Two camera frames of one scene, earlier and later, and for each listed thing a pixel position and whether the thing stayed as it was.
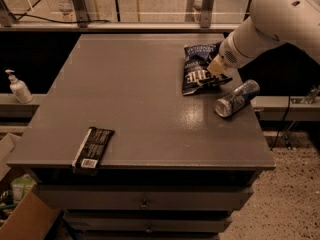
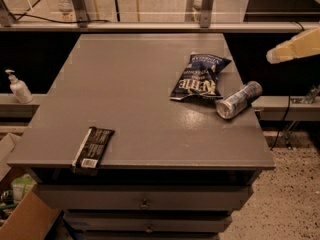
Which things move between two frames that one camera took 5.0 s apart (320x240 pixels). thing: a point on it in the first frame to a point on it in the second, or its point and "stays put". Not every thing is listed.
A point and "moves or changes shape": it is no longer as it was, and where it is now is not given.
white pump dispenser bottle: [19, 88] stays put
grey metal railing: [79, 18] stays put
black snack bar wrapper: [91, 151] stays put
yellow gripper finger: [217, 66] to [305, 43]
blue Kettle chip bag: [197, 58] moves or changes shape
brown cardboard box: [34, 216] stays put
